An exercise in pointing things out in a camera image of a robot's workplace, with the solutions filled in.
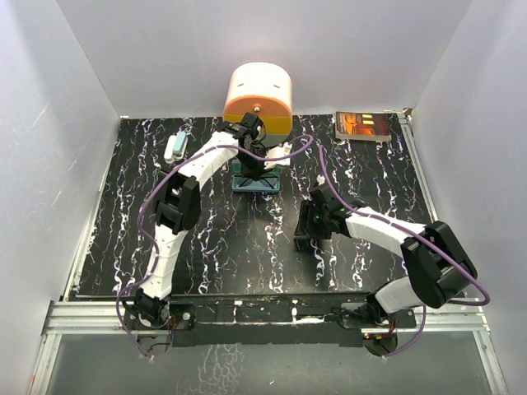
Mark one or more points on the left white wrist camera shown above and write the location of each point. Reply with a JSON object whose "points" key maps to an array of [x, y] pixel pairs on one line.
{"points": [[278, 156]]}

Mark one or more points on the blue-grey glasses case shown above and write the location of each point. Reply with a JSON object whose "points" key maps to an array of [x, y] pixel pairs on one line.
{"points": [[237, 172]]}

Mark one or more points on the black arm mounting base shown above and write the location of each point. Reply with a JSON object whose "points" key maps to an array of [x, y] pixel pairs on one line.
{"points": [[344, 318]]}

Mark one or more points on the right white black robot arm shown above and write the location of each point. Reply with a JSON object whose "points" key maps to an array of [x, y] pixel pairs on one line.
{"points": [[438, 268]]}

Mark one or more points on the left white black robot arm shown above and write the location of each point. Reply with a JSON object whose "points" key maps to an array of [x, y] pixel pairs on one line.
{"points": [[176, 203]]}

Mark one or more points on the white teal small case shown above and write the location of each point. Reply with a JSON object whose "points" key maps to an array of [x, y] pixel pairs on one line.
{"points": [[175, 147]]}

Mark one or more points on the round three-drawer cabinet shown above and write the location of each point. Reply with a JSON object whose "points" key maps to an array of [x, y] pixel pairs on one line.
{"points": [[262, 89]]}

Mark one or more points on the aluminium frame rail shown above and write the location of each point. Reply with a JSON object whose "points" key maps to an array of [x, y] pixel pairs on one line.
{"points": [[100, 318]]}

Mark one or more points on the orange brown book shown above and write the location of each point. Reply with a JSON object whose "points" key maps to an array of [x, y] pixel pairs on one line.
{"points": [[368, 127]]}

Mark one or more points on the black sunglasses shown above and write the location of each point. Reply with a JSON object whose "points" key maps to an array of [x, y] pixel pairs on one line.
{"points": [[267, 183]]}

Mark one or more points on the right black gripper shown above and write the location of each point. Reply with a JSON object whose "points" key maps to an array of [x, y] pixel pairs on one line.
{"points": [[305, 224]]}

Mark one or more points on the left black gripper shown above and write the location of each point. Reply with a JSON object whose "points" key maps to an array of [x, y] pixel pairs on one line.
{"points": [[255, 174]]}

